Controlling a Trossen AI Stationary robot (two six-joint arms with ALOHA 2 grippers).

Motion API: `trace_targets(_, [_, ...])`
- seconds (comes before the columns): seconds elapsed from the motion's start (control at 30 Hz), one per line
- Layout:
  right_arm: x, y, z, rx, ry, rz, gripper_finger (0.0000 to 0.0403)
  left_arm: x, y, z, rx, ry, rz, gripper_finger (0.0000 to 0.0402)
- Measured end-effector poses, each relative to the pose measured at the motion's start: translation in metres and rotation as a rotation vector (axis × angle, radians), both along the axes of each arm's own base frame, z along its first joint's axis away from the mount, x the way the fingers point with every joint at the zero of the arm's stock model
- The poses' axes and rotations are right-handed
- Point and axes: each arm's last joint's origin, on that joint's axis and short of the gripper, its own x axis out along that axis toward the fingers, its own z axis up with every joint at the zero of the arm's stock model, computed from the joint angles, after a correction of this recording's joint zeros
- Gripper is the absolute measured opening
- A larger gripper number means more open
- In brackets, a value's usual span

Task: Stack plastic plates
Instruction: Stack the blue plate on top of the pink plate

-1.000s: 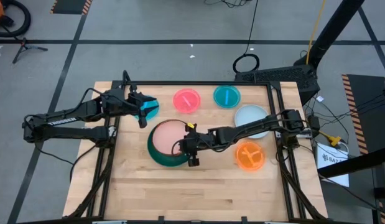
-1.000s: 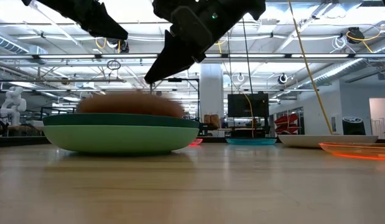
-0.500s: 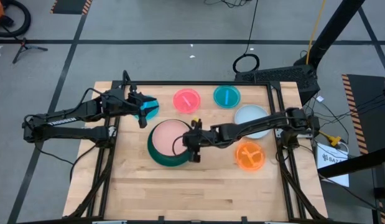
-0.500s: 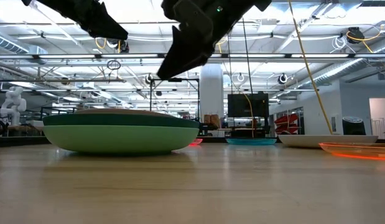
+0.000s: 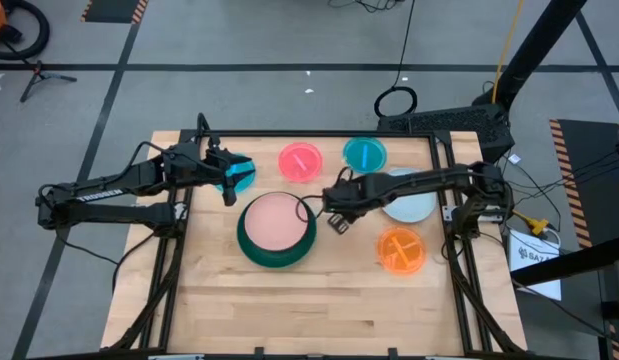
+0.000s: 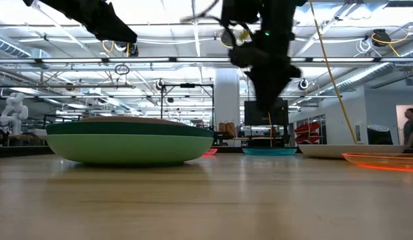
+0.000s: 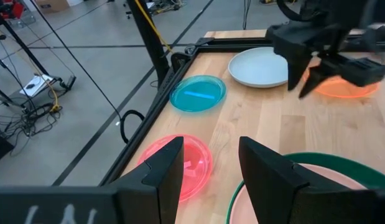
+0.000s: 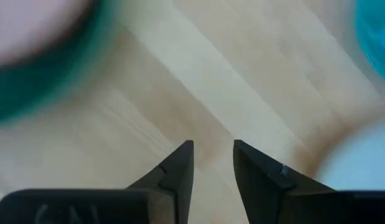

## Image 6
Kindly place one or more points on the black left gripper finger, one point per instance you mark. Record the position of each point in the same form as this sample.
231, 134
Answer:
117, 30

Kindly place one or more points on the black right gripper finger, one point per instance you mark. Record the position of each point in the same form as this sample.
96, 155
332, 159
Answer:
263, 93
276, 93

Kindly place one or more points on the small teal translucent plate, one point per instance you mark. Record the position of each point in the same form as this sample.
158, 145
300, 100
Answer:
269, 151

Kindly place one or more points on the white plastic plate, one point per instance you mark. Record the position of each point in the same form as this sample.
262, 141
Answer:
326, 151

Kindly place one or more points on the dark green plastic plate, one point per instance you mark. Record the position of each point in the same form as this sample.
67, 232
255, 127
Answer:
126, 129

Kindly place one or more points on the light green plastic plate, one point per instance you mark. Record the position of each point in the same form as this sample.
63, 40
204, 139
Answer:
126, 148

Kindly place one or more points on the small orange translucent plate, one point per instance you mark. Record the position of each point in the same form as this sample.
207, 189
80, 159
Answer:
386, 163

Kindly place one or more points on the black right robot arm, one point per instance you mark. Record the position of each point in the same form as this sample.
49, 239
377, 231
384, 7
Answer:
279, 13

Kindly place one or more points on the black monitor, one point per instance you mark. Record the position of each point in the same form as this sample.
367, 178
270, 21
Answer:
251, 115

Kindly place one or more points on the small round ceiling reel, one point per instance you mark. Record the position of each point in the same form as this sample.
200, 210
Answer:
159, 85
303, 84

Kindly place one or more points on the yellow tag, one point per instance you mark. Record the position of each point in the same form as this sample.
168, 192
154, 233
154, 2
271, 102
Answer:
244, 35

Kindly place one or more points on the white building column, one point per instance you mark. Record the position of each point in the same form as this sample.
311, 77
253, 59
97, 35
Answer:
226, 100

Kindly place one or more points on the red shelf rack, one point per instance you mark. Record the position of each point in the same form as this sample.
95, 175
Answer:
308, 128

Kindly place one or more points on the brown cardboard box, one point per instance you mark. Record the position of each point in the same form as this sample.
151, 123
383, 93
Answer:
231, 129
222, 128

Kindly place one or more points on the long ceiling light strip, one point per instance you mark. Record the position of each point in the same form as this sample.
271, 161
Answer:
76, 60

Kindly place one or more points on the black bin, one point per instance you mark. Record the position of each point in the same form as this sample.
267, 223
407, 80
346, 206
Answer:
379, 136

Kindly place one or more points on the white humanoid robot figure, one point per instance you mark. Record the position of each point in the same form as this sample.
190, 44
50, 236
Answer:
14, 111

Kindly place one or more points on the person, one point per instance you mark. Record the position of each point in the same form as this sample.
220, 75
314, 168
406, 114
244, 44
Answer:
412, 130

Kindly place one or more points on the black frame stand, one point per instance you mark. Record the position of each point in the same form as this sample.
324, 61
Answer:
187, 85

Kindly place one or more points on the silver ventilation duct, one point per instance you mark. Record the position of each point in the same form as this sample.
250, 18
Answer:
366, 76

